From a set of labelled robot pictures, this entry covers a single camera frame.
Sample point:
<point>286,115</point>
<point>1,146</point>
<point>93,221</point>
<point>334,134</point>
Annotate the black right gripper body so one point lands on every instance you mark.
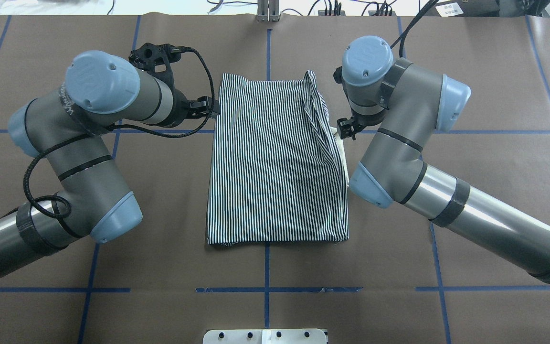
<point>349,125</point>

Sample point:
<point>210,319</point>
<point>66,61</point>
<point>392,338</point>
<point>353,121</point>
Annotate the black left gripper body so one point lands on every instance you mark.
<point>178,108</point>

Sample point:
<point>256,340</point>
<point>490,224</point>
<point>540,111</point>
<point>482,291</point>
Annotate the navy white striped polo shirt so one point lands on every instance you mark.
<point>278,170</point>

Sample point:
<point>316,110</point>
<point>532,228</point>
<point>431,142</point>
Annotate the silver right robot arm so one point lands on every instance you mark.
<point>409,103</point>

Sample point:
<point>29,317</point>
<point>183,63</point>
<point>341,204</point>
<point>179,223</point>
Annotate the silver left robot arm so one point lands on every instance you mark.
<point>72,186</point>

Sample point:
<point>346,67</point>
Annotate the aluminium frame post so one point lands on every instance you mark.
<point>268,11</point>

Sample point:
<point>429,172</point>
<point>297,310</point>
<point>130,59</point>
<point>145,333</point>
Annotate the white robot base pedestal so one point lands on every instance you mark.
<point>267,336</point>

